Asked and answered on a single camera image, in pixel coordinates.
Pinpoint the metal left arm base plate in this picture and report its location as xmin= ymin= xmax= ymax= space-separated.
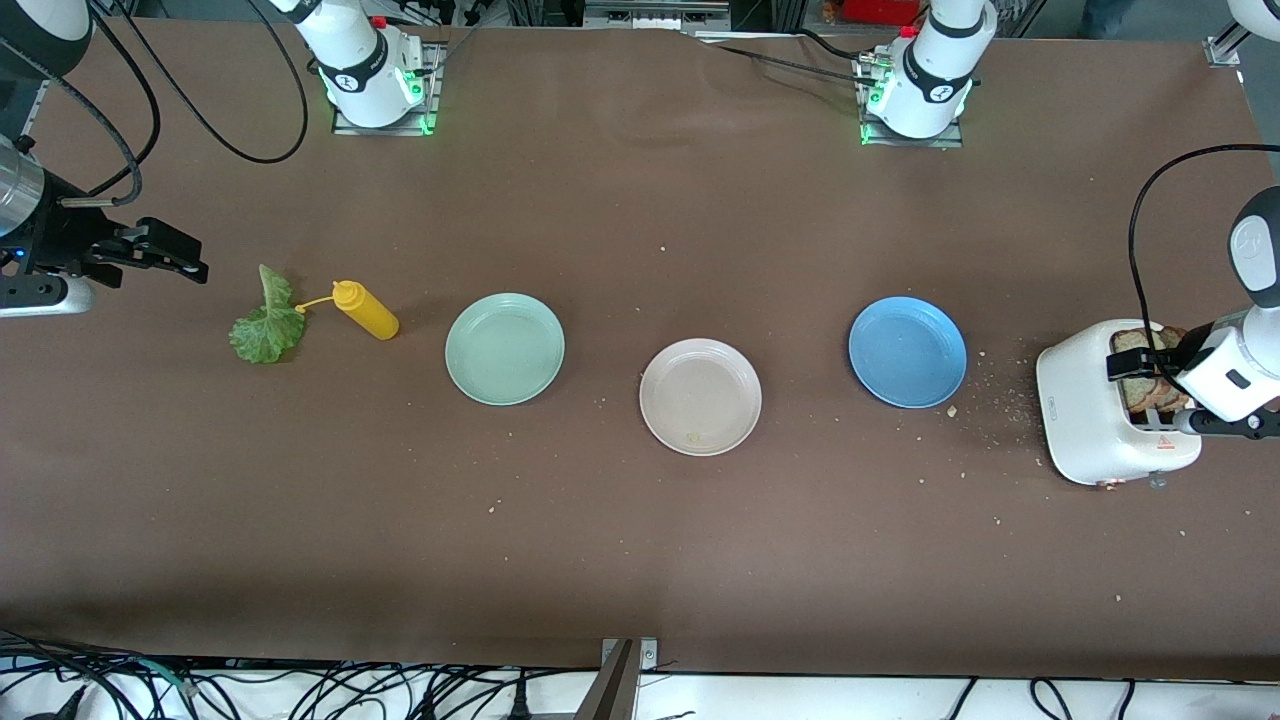
xmin=858 ymin=55 xmax=966 ymax=149

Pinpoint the yellow mustard squeeze bottle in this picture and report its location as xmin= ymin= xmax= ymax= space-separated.
xmin=295 ymin=280 xmax=400 ymax=341

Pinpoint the light green plate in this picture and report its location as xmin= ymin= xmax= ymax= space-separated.
xmin=445 ymin=292 xmax=566 ymax=407

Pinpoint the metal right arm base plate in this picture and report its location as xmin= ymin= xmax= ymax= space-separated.
xmin=332 ymin=40 xmax=443 ymax=136

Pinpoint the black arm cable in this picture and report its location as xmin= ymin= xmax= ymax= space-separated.
xmin=45 ymin=0 xmax=311 ymax=206
xmin=1127 ymin=143 xmax=1280 ymax=348

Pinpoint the small metal table bracket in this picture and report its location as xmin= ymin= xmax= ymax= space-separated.
xmin=600 ymin=637 xmax=659 ymax=673

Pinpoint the white toaster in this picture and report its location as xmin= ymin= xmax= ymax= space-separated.
xmin=1036 ymin=318 xmax=1203 ymax=491

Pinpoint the beige plate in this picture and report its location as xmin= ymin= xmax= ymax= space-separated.
xmin=639 ymin=338 xmax=763 ymax=457

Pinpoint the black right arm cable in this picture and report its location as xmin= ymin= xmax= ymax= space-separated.
xmin=45 ymin=0 xmax=311 ymax=206

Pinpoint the red box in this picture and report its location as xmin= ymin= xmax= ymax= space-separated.
xmin=840 ymin=0 xmax=926 ymax=26

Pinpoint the blue plate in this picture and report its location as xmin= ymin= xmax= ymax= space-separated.
xmin=848 ymin=296 xmax=968 ymax=410

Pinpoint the aluminium frame profile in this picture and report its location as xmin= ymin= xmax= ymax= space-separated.
xmin=1205 ymin=20 xmax=1251 ymax=69

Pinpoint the metal frame rail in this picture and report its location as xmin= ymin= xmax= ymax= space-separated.
xmin=585 ymin=0 xmax=731 ymax=31

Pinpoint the teal floor cable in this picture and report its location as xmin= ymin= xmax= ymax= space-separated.
xmin=125 ymin=658 xmax=191 ymax=693

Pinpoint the grey metal beam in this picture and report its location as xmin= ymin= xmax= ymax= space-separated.
xmin=575 ymin=640 xmax=641 ymax=720

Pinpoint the brown bread slice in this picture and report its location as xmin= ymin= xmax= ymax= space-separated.
xmin=1112 ymin=328 xmax=1169 ymax=414
xmin=1158 ymin=325 xmax=1194 ymax=413

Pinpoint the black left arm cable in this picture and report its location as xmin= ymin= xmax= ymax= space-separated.
xmin=1127 ymin=143 xmax=1280 ymax=348

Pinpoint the black base cable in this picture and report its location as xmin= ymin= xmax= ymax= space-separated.
xmin=690 ymin=28 xmax=881 ymax=91

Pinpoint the green lettuce leaf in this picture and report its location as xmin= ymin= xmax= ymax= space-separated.
xmin=229 ymin=264 xmax=308 ymax=365

